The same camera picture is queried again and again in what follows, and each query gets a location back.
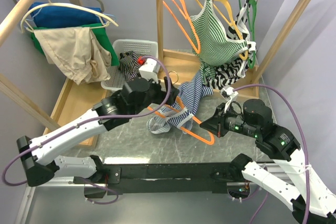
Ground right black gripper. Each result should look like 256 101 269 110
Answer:
199 101 257 136

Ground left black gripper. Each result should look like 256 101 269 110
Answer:
131 74 179 117

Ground blue white striped tank top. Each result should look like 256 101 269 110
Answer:
146 70 214 135

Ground dark striped tank top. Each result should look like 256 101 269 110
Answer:
119 51 143 82

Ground green white striped tank top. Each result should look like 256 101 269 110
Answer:
190 0 248 83

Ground orange plastic hanger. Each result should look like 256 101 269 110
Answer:
154 0 202 54

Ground yellow hanger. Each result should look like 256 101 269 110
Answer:
191 0 248 60

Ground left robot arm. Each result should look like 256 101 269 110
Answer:
17 77 179 187

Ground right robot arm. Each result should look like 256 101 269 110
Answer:
200 99 335 223

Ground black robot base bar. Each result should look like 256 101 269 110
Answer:
72 162 262 196

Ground green hanger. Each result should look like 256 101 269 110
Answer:
238 0 257 69

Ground cream white hanger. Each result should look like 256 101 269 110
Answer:
20 3 118 33

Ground right wooden clothes rack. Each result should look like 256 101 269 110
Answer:
156 0 311 98

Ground wooden clothes rack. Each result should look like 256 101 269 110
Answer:
0 0 116 148
156 0 311 98

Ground white perforated plastic basket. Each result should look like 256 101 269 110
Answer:
101 39 159 91

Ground black white zebra garment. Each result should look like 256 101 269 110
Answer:
205 0 256 90

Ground left wooden clothes rack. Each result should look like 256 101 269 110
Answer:
0 0 116 148

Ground green garment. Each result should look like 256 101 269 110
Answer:
30 23 119 66

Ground beige cloth garment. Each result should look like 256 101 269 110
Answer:
34 27 112 85

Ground blue folded garment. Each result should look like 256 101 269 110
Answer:
30 6 101 28

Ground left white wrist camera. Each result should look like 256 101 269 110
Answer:
138 56 161 83

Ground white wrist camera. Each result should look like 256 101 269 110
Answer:
220 86 238 113
138 56 161 83

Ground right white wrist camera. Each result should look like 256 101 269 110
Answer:
220 86 238 113

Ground aluminium rail frame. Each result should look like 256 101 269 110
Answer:
15 162 316 224

